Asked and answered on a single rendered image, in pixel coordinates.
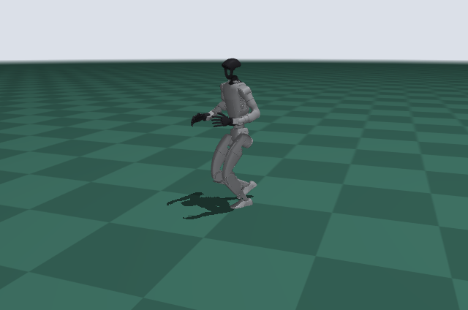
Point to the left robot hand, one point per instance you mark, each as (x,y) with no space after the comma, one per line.
(223,121)

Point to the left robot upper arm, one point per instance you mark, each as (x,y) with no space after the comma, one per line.
(246,93)

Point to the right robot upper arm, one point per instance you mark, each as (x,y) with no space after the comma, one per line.
(222,104)

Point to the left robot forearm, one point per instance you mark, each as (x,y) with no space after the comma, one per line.
(248,118)

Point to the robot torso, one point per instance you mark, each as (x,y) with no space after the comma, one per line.
(236,106)

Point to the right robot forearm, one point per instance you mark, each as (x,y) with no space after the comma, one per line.
(214,112)

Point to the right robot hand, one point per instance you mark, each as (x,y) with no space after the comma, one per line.
(199,117)

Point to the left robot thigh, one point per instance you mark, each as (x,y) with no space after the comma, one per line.
(234,153)

